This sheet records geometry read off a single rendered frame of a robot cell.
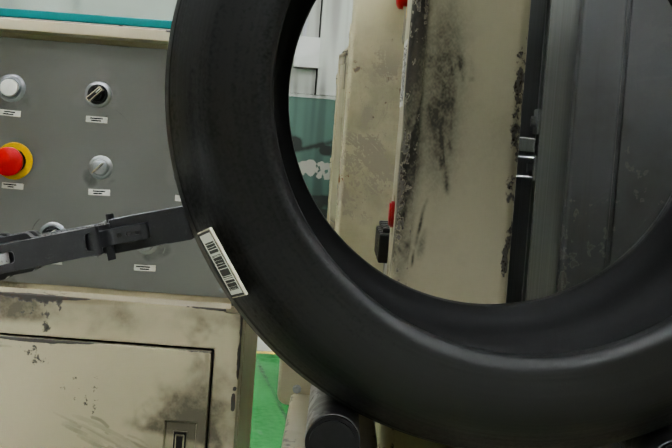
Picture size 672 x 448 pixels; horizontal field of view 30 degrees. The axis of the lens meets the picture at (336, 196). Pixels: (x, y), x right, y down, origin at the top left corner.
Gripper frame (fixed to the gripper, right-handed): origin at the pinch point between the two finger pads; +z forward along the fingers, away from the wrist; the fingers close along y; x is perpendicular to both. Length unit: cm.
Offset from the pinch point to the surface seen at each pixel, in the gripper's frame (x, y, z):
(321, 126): -15, 926, 6
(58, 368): 19, 58, -25
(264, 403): 99, 405, -32
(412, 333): 11.0, -13.1, 20.4
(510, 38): -12.1, 26.4, 37.8
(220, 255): 2.5, -11.9, 6.8
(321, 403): 16.9, -4.6, 12.1
